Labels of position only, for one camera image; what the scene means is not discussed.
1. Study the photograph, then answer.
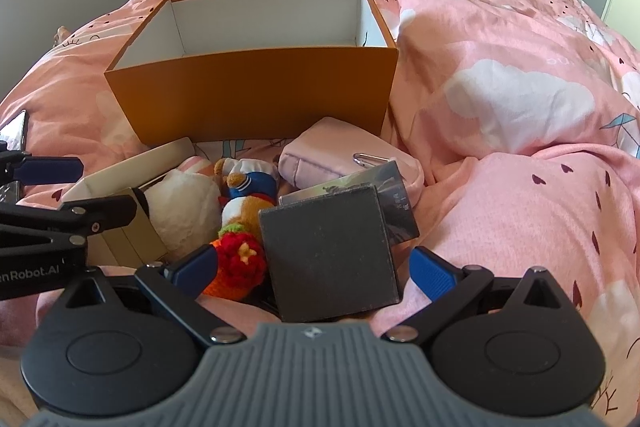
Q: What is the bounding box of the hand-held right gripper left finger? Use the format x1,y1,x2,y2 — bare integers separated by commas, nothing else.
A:
62,244,248,348

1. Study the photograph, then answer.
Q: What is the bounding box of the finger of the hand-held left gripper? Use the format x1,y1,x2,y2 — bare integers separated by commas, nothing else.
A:
0,194,138,251
0,152,85,184

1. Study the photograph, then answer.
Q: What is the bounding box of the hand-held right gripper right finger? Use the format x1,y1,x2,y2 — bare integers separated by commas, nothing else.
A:
384,246,577,349

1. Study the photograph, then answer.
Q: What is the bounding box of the white plush with striped ears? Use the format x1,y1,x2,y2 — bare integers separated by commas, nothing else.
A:
144,156,224,259

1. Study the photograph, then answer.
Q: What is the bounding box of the white gift box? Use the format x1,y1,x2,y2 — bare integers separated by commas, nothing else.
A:
60,137,197,208

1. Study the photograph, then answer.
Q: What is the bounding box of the dog plush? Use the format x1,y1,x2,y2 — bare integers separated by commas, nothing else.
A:
214,157,281,240

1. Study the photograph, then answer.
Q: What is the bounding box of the dark grey square box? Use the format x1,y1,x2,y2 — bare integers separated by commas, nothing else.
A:
257,184,401,324

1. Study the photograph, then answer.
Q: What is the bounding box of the orange cardboard box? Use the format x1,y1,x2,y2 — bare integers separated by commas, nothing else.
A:
104,0,400,146

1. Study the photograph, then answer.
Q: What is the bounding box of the red orange crochet toy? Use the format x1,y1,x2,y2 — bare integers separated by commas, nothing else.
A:
202,227,268,303

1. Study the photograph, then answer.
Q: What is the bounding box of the black smartphone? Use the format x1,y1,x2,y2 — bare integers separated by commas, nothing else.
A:
0,112,30,204

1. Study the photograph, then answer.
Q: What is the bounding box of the silver foil packet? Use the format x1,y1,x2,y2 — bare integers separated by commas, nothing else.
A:
277,159,421,244

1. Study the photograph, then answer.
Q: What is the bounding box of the silver metal clip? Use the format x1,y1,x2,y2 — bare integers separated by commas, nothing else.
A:
352,152,394,168

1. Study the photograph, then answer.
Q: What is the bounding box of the pale pink pouch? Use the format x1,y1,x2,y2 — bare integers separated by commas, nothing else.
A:
277,117,426,204

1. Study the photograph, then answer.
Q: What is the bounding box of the pink printed blanket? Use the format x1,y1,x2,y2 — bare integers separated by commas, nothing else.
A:
0,0,640,427

